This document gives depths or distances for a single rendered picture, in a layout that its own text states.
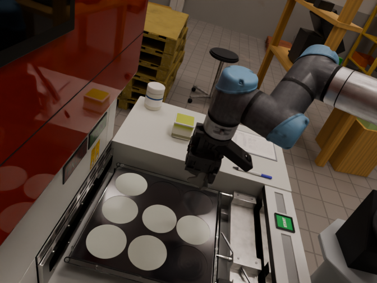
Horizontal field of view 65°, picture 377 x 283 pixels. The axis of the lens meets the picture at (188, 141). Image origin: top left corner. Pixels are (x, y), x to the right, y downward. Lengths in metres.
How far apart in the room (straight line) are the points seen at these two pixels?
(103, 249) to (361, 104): 0.65
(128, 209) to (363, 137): 2.65
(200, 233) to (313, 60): 0.54
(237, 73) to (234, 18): 6.77
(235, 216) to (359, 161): 2.51
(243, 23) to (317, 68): 6.76
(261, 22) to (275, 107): 6.83
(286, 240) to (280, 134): 0.42
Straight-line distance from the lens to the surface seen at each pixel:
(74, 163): 0.71
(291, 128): 0.56
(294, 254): 0.88
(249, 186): 1.03
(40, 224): 0.66
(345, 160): 3.32
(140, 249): 0.81
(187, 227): 0.88
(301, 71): 0.62
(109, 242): 0.81
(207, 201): 0.97
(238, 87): 0.57
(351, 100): 0.61
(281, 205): 1.00
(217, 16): 7.35
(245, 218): 1.00
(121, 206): 0.89
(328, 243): 1.20
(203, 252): 0.84
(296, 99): 0.59
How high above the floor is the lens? 1.57
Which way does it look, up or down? 34 degrees down
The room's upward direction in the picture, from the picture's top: 17 degrees clockwise
